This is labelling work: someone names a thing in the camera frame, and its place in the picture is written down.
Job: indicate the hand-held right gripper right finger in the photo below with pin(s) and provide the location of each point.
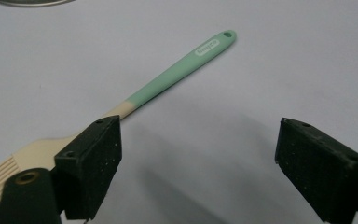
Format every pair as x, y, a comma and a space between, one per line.
320, 168

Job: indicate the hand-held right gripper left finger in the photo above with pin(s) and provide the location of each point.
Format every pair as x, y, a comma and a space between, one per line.
90, 165

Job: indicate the mint and cream spatula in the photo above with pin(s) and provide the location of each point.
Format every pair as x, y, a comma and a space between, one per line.
180, 71

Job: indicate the metal bowl rim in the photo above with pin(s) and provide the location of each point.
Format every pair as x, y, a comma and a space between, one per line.
31, 2

